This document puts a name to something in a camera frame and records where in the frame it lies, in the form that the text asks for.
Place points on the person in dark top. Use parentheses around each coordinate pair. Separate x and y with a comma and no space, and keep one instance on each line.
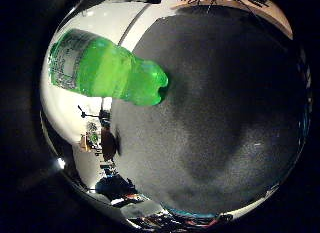
(111,187)

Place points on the cluttered workshop shelf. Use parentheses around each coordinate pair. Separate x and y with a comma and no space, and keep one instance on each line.
(95,139)

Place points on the black camera tripod stand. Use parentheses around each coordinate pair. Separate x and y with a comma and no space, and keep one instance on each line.
(89,115)

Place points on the green plastic bottle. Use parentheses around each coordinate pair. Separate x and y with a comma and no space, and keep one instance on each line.
(100,68)

